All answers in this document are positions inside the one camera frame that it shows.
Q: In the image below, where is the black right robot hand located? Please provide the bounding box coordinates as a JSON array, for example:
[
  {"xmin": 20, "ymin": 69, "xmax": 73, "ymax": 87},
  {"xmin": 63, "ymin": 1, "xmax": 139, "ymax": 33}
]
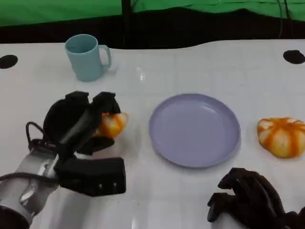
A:
[{"xmin": 206, "ymin": 167, "xmax": 305, "ymax": 229}]

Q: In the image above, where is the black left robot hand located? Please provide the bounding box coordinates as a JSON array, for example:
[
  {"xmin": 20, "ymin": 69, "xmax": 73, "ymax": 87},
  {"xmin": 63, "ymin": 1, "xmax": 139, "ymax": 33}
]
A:
[{"xmin": 42, "ymin": 91, "xmax": 122, "ymax": 156}]

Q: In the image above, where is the orange white toy bread roll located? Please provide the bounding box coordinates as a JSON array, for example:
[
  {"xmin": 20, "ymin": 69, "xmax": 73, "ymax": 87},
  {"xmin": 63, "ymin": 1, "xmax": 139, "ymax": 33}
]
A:
[
  {"xmin": 256, "ymin": 116, "xmax": 305, "ymax": 158},
  {"xmin": 94, "ymin": 112, "xmax": 129, "ymax": 139}
]

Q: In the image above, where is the pale green mug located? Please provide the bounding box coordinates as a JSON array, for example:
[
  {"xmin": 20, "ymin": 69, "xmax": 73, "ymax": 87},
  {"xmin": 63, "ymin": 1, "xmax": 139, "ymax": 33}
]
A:
[{"xmin": 64, "ymin": 34, "xmax": 112, "ymax": 83}]

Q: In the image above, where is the black round table grommet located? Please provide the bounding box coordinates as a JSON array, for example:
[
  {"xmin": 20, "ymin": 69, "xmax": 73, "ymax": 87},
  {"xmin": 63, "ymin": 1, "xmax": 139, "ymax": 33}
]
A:
[
  {"xmin": 0, "ymin": 54, "xmax": 19, "ymax": 70},
  {"xmin": 283, "ymin": 50, "xmax": 305, "ymax": 64}
]

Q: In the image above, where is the lilac plate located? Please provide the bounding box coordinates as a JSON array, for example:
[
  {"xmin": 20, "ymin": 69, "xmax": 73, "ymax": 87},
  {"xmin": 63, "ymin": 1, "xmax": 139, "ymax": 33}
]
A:
[{"xmin": 148, "ymin": 93, "xmax": 241, "ymax": 169}]

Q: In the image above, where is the green backdrop cloth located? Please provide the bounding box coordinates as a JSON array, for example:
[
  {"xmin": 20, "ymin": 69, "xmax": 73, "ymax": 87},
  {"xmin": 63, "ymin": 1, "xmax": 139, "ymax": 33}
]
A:
[{"xmin": 0, "ymin": 0, "xmax": 305, "ymax": 27}]

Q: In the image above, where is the black vertical pole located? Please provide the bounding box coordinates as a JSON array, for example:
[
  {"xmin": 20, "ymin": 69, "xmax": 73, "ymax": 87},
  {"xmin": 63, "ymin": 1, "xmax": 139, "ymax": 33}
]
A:
[{"xmin": 121, "ymin": 0, "xmax": 132, "ymax": 39}]

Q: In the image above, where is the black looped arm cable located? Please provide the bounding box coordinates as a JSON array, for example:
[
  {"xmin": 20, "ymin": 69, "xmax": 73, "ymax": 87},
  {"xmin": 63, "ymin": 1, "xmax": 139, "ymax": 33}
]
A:
[{"xmin": 25, "ymin": 121, "xmax": 59, "ymax": 153}]

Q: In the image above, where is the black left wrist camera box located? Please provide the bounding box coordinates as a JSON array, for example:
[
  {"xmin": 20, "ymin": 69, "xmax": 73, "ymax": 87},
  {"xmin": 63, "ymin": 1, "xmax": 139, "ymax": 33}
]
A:
[{"xmin": 53, "ymin": 157, "xmax": 127, "ymax": 197}]

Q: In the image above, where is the thin black hanging cable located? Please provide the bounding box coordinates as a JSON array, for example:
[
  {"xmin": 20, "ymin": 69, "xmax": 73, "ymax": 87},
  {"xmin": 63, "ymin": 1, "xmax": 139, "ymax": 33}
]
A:
[
  {"xmin": 283, "ymin": 0, "xmax": 293, "ymax": 20},
  {"xmin": 276, "ymin": 0, "xmax": 285, "ymax": 39}
]

